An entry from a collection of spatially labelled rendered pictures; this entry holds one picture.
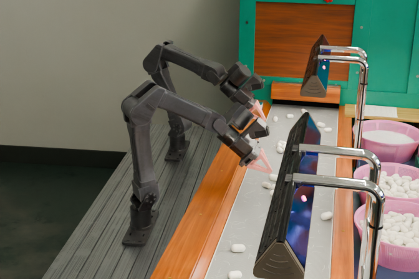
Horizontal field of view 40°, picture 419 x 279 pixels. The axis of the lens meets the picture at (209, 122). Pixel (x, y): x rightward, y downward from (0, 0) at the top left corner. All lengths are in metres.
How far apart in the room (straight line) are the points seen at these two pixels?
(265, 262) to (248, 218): 0.79
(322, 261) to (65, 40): 2.49
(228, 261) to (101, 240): 0.43
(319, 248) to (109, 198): 0.76
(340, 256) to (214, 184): 0.51
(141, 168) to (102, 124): 2.05
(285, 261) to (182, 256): 0.61
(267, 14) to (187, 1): 0.91
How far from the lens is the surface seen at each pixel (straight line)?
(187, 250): 1.53
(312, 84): 1.82
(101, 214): 1.91
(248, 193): 1.86
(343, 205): 1.78
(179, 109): 1.68
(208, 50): 3.44
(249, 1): 2.58
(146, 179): 1.71
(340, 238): 1.62
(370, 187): 1.11
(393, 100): 2.66
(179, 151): 2.30
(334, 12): 2.57
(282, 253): 0.93
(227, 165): 1.99
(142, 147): 1.67
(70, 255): 1.73
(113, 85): 3.63
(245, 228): 1.67
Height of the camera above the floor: 1.59
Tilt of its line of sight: 20 degrees down
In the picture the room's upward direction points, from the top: straight up
